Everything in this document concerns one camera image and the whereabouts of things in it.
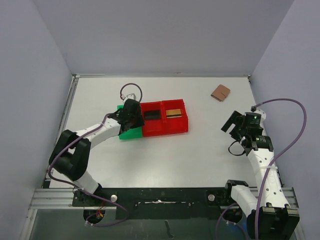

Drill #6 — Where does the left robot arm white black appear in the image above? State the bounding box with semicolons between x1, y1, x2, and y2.
47;98;144;195

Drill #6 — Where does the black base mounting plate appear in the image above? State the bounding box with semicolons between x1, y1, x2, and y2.
72;187;245;222

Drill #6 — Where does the green plastic bin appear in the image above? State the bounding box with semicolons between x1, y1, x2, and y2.
117;105;143;140

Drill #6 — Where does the right red plastic bin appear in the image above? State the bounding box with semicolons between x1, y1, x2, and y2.
161;99;189;135

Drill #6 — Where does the black card in bin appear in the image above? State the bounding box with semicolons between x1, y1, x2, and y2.
143;109;161;121

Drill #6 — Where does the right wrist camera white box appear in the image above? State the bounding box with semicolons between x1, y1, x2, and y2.
250;106;267;126

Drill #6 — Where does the red plastic bin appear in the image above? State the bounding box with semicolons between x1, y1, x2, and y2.
161;99;189;135
140;101;164;137

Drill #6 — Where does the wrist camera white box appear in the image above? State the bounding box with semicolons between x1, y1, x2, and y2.
123;93;137;102
250;106;267;126

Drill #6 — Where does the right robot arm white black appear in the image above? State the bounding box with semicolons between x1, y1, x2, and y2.
221;110;300;240

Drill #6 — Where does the aluminium front rail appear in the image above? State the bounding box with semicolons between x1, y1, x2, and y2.
28;187;299;210

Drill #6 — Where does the gold card in bin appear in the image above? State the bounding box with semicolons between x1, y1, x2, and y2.
165;108;183;118

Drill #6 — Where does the brown leather card holder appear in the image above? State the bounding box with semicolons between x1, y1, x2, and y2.
210;84;231;102

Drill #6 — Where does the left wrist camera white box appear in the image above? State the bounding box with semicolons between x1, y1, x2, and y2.
123;93;137;102

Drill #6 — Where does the middle red plastic bin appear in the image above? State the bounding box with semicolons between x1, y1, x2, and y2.
140;101;164;137

